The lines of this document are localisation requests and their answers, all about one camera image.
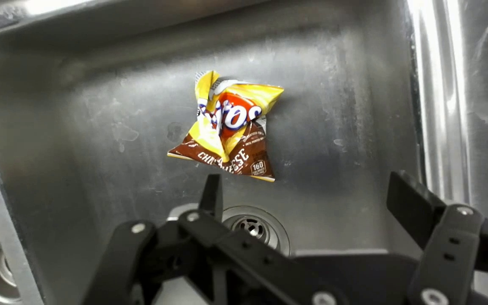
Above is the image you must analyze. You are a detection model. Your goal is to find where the stainless steel double sink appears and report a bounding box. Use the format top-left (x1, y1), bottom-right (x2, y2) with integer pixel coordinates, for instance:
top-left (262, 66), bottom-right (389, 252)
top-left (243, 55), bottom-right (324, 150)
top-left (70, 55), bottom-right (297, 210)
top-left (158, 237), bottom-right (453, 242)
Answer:
top-left (0, 0), bottom-right (488, 305)

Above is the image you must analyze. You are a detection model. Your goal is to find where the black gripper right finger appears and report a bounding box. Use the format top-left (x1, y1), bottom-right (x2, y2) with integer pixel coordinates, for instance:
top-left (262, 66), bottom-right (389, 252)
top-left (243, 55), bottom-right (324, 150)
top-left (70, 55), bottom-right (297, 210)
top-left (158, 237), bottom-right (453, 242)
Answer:
top-left (387, 171), bottom-right (488, 305)

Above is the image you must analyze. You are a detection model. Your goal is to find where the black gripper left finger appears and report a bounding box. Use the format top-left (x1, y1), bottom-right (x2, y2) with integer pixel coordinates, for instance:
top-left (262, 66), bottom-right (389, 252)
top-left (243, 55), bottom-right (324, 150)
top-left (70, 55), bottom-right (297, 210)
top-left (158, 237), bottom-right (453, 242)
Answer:
top-left (82, 174), bottom-right (336, 305)

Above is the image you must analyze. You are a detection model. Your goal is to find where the yellow red chips packet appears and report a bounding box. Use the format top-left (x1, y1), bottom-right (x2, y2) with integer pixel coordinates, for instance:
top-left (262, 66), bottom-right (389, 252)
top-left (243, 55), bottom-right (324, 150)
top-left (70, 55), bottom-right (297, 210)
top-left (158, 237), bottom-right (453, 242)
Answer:
top-left (168, 71), bottom-right (285, 181)

